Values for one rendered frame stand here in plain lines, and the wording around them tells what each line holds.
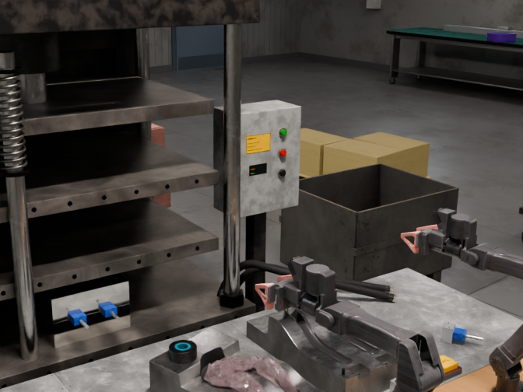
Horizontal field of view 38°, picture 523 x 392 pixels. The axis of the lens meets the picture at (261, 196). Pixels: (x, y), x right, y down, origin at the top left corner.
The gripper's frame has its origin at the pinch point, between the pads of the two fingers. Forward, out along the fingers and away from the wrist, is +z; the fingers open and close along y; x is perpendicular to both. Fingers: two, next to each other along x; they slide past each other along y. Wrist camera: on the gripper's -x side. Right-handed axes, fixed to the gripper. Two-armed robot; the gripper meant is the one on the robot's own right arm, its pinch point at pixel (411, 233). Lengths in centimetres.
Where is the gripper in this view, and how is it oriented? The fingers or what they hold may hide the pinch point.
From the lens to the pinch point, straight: 243.4
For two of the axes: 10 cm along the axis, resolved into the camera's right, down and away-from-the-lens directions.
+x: 0.0, 9.6, 2.9
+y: -7.5, 1.9, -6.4
